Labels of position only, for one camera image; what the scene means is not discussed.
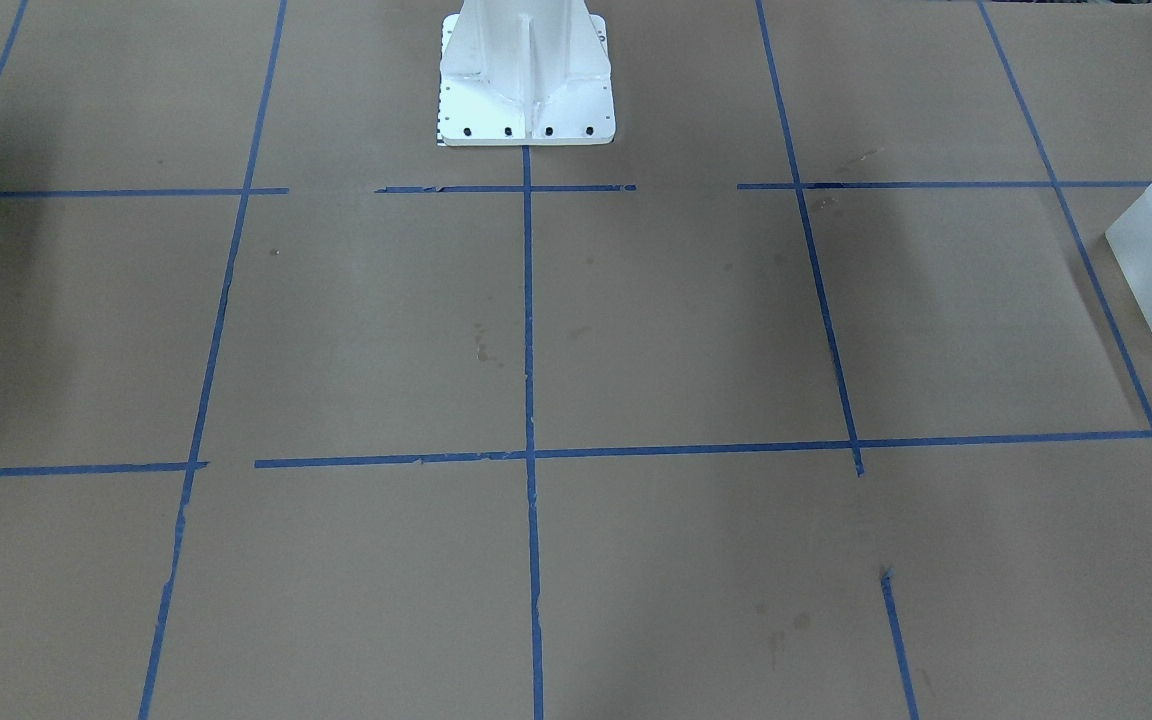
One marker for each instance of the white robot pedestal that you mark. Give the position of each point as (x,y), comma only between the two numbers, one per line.
(525,73)

